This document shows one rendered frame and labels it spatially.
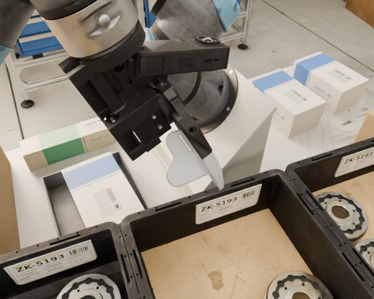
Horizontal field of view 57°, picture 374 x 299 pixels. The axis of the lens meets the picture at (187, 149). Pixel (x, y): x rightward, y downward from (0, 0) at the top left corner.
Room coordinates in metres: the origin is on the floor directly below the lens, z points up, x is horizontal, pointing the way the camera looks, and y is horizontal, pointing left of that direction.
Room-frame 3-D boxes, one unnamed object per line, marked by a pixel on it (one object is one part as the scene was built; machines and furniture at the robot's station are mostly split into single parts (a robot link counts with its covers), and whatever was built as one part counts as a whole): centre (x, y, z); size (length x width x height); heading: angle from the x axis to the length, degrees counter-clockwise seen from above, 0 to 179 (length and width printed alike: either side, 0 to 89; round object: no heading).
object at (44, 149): (0.67, 0.32, 0.73); 0.24 x 0.06 x 0.06; 118
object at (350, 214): (0.35, -0.28, 0.86); 0.05 x 0.05 x 0.01
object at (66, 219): (0.46, 0.20, 0.73); 0.27 x 0.20 x 0.05; 27
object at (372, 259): (0.25, -0.32, 0.86); 0.05 x 0.05 x 0.01
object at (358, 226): (0.35, -0.28, 0.86); 0.10 x 0.10 x 0.01
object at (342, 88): (0.94, -0.46, 0.75); 0.20 x 0.12 x 0.09; 32
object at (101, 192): (0.46, 0.19, 0.75); 0.20 x 0.12 x 0.09; 31
